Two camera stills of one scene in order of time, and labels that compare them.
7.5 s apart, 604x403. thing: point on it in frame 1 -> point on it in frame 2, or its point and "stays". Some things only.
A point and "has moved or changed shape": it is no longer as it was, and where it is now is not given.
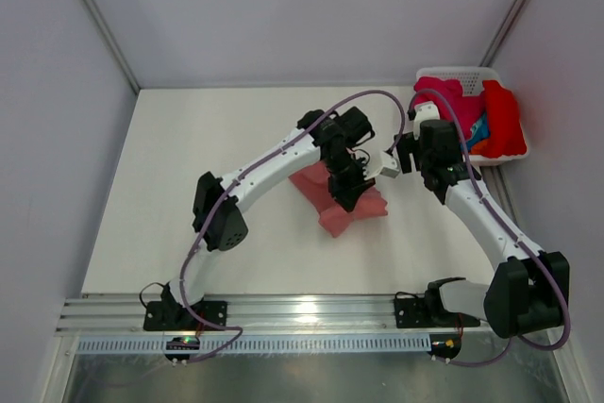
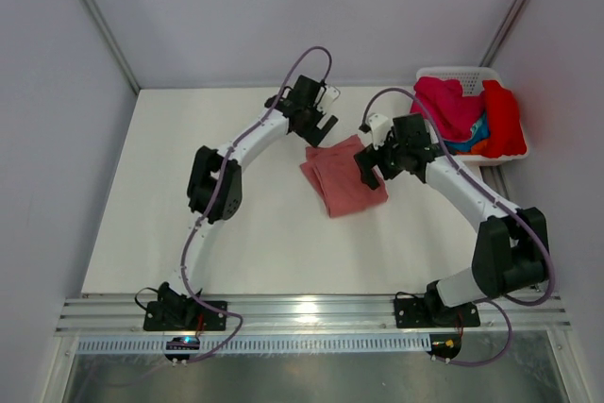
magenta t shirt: x=466 y=108 stays
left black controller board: x=181 y=343 stays
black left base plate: x=170 y=316 stays
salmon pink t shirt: x=312 y=178 has moved or changed shape
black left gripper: x=346 y=194 -> x=312 y=134
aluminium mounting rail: x=258 y=315 stays
